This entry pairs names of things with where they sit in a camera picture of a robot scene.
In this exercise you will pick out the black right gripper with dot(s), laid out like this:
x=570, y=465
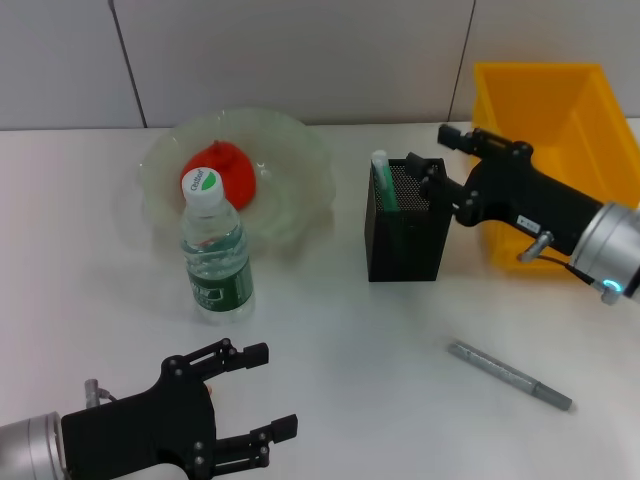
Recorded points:
x=530, y=200

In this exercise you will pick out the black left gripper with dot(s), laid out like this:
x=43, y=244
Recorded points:
x=145, y=430

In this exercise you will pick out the mint green utility knife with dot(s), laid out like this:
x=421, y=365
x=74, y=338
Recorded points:
x=384, y=180

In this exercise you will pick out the clear green-label water bottle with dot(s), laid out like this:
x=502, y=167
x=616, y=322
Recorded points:
x=217, y=260

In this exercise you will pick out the red-orange toy orange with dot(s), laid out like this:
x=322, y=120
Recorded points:
x=240, y=170

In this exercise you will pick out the black mesh pen holder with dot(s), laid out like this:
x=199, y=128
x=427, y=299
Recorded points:
x=405, y=250

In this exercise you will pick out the green glass fruit plate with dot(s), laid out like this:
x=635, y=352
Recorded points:
x=290, y=200

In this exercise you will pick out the grey marker pen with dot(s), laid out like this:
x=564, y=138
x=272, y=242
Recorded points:
x=510, y=375

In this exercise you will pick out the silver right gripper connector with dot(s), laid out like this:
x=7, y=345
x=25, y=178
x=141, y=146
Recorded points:
x=537, y=245

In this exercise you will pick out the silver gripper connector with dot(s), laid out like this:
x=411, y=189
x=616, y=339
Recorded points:
x=537, y=245
x=91, y=395

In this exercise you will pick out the yellow plastic bin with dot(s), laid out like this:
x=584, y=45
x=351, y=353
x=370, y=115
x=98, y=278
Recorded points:
x=560, y=110

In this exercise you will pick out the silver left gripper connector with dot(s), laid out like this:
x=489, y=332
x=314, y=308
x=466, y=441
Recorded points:
x=91, y=395

